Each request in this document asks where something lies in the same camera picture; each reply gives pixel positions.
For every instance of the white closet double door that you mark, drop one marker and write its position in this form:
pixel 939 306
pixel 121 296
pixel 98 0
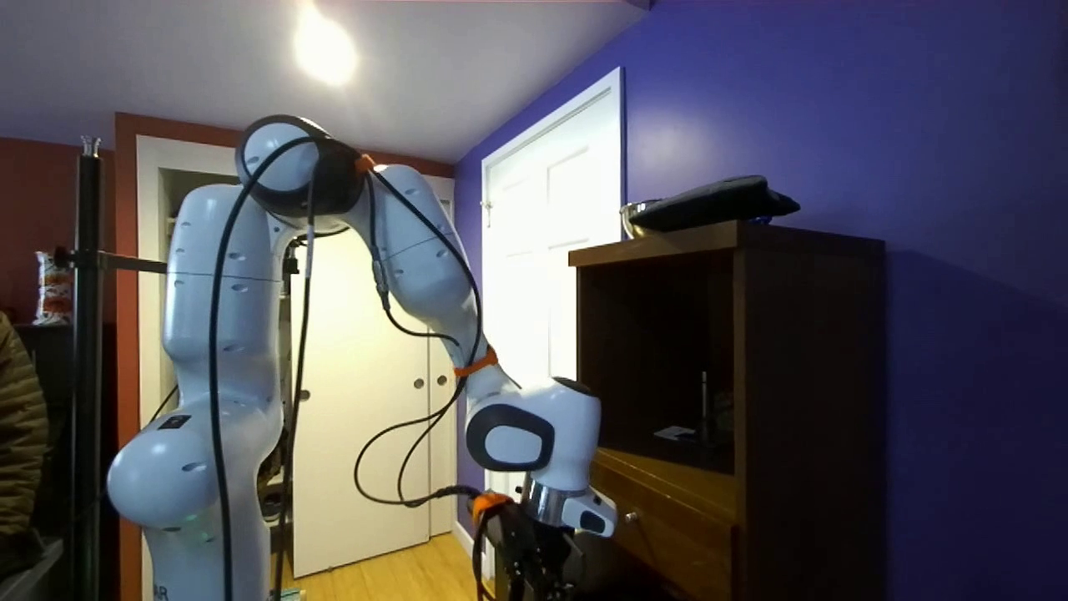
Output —
pixel 369 422

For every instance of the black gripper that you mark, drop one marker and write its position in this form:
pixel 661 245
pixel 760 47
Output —
pixel 534 555

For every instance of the black camera stand pole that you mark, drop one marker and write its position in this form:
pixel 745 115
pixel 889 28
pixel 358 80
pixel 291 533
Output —
pixel 87 369

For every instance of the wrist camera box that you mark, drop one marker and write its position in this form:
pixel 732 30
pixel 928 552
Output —
pixel 578 512

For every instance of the flat black object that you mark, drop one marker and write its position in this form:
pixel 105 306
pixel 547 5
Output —
pixel 712 205

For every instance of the brown wooden cabinet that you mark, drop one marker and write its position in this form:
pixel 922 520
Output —
pixel 802 422

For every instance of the round ceiling light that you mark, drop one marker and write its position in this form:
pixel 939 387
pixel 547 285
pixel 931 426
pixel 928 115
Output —
pixel 324 47

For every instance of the white panel door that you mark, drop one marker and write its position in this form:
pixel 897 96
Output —
pixel 546 255

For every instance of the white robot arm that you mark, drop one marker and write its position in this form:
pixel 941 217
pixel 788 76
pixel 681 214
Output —
pixel 220 369

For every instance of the brown wooden drawer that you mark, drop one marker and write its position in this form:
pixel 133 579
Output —
pixel 680 507
pixel 667 579

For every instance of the orange band on arm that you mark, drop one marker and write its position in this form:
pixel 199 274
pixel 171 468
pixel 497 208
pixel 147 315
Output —
pixel 474 367

